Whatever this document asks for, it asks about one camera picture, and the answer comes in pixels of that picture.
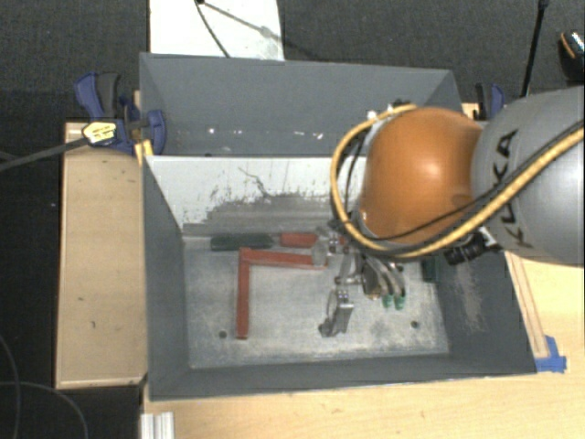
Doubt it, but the dark green flat block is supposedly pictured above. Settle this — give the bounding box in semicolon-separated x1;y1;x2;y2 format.
209;234;271;252
420;257;441;284

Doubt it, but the black cylinder on white bracket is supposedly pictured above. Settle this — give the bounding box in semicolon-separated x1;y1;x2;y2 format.
443;230;501;267

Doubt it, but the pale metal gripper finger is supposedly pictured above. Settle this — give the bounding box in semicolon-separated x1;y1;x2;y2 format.
324;288;342;321
318;301;356;338

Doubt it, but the pale wood board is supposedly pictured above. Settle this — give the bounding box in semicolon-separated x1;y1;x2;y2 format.
54;121;150;391

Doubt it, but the grey metal bin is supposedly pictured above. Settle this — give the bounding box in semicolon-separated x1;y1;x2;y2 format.
138;51;538;402

